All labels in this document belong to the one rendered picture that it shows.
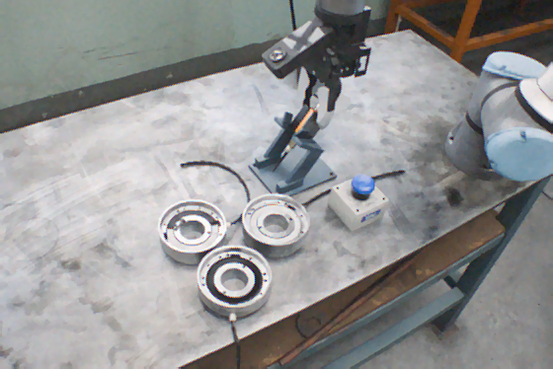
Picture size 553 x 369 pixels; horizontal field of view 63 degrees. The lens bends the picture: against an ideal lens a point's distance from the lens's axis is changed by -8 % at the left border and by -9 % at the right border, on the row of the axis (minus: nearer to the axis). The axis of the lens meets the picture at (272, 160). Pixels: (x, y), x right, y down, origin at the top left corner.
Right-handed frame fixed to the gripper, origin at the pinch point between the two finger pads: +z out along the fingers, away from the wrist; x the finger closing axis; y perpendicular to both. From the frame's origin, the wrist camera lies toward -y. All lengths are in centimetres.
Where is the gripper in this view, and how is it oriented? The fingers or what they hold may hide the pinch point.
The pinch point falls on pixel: (311, 115)
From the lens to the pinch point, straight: 83.2
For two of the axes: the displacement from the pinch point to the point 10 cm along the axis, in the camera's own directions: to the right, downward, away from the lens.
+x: -5.2, -6.1, 6.0
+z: -0.7, 7.3, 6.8
